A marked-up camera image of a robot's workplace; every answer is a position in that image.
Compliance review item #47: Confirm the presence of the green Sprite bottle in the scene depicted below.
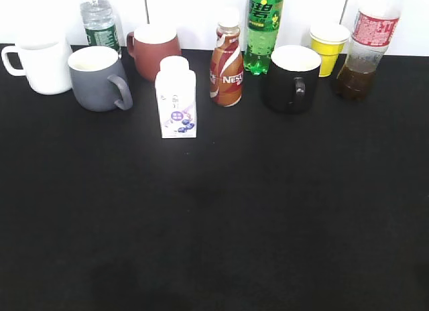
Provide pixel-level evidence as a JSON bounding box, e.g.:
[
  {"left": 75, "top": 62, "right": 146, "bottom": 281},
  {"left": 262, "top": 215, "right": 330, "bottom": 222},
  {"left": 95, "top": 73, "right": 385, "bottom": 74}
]
[{"left": 244, "top": 0, "right": 284, "bottom": 75}]

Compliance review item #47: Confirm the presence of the cola bottle red label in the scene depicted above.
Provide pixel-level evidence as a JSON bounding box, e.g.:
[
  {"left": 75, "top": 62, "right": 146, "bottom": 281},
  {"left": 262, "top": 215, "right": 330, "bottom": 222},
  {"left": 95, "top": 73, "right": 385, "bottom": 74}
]
[{"left": 335, "top": 0, "right": 403, "bottom": 101}]

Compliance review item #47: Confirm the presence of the brown-red ceramic mug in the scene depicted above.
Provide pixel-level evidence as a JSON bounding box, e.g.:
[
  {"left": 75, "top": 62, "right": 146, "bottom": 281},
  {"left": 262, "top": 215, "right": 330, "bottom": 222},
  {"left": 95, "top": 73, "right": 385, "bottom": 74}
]
[{"left": 126, "top": 23, "right": 182, "bottom": 81}]

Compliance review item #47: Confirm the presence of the grey ceramic mug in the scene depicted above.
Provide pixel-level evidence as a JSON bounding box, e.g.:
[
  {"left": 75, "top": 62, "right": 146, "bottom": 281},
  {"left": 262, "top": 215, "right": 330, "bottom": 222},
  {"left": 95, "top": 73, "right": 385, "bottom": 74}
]
[{"left": 68, "top": 46, "right": 133, "bottom": 112}]

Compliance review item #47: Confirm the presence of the brown Nescafe coffee bottle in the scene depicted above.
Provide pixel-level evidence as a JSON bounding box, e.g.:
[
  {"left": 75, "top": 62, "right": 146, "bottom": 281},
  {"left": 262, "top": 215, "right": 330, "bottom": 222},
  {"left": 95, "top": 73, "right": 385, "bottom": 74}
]
[{"left": 210, "top": 7, "right": 244, "bottom": 107}]

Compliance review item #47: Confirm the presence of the yellow paper cup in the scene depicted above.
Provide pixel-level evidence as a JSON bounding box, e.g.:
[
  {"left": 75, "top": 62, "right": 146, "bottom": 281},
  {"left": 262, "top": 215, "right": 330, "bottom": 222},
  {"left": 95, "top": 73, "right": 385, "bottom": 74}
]
[{"left": 310, "top": 22, "right": 350, "bottom": 77}]

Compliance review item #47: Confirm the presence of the black ceramic mug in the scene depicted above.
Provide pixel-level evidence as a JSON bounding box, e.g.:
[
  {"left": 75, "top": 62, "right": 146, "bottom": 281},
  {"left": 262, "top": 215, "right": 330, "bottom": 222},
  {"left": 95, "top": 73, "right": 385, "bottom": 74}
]
[{"left": 261, "top": 45, "right": 321, "bottom": 114}]

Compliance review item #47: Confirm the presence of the clear water bottle green label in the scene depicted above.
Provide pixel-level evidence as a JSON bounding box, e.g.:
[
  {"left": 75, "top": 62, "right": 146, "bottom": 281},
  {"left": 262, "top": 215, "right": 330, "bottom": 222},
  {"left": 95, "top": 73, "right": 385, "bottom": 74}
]
[{"left": 80, "top": 0, "right": 121, "bottom": 57}]

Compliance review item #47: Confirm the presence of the white blueberry yogurt carton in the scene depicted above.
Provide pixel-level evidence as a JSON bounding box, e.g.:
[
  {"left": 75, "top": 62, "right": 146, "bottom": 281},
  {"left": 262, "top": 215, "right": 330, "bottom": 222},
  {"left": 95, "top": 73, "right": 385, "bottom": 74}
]
[{"left": 155, "top": 56, "right": 197, "bottom": 139}]

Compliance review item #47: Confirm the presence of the white ceramic mug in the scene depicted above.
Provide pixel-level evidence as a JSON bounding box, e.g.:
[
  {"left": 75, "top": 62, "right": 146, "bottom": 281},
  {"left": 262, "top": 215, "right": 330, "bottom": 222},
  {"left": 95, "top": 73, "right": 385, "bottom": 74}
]
[{"left": 1, "top": 36, "right": 72, "bottom": 95}]

